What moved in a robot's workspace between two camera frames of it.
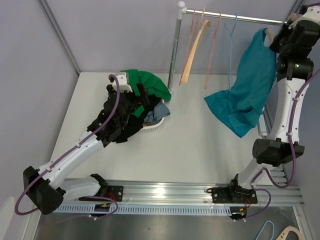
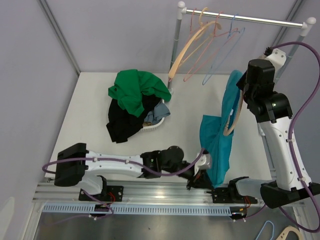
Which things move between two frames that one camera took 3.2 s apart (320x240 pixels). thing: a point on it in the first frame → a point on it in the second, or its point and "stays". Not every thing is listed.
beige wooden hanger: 205,24 → 203,27
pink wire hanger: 194,27 → 189,36
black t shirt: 136,122 stays
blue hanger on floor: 273,229 stays
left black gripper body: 133,101 → 192,180
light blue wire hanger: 235,23 → 235,36
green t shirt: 154,85 stays
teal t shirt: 241,107 → 214,142
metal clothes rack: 182,10 stays
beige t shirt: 147,123 stays
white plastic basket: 153,126 stays
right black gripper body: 280,45 → 244,86
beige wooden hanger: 292,17 → 227,131
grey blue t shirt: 160,111 stays
